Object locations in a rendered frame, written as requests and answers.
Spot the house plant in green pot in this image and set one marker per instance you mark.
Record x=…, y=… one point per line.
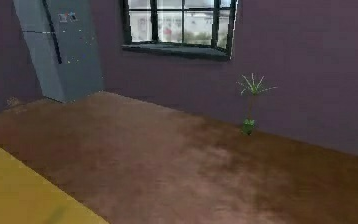
x=250, y=100

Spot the black framed window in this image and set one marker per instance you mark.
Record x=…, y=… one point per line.
x=180, y=26

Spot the grey fridge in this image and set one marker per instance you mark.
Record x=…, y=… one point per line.
x=75, y=53

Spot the yellow table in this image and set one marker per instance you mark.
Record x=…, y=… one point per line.
x=17, y=193

